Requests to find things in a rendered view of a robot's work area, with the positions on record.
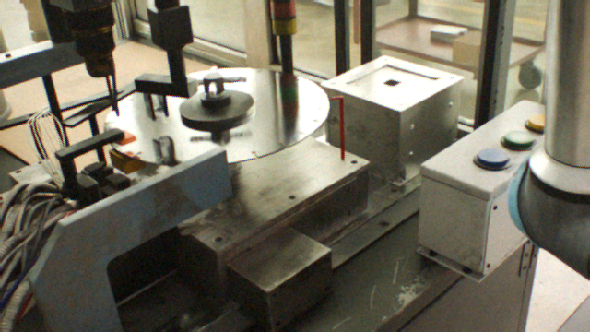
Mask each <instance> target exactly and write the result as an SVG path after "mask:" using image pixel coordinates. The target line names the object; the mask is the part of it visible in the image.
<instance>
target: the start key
mask: <svg viewBox="0 0 590 332"><path fill-rule="evenodd" d="M533 140H534V138H533V137H532V136H531V135H530V134H528V133H526V132H521V131H512V132H509V133H507V134H506V135H505V138H504V142H505V143H506V144H508V146H510V147H513V148H529V147H531V146H533Z"/></svg>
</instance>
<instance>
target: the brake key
mask: <svg viewBox="0 0 590 332"><path fill-rule="evenodd" d="M478 162H479V163H480V164H482V165H484V166H489V167H501V166H504V165H506V164H507V163H508V155H507V153H506V152H504V151H502V150H498V149H494V148H488V149H483V150H481V151H480V152H479V153H478Z"/></svg>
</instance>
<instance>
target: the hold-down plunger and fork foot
mask: <svg viewBox="0 0 590 332"><path fill-rule="evenodd" d="M166 54H167V60H168V66H169V71H170V75H169V76H164V75H155V74H146V72H145V74H142V75H141V76H139V77H137V78H135V79H134V81H135V85H136V93H142V94H143V99H145V101H144V104H146V109H147V116H148V118H149V119H150V120H152V121H153V122H154V121H156V116H155V111H154V106H153V100H152V96H151V94H152V95H157V97H158V102H159V107H161V108H162V109H163V111H164V113H165V116H170V115H169V110H168V104H167V98H166V96H169V97H177V98H185V99H191V98H192V97H193V96H194V95H195V94H196V93H197V92H198V84H197V78H192V77H187V74H186V68H185V62H184V55H183V49H181V50H178V51H166Z"/></svg>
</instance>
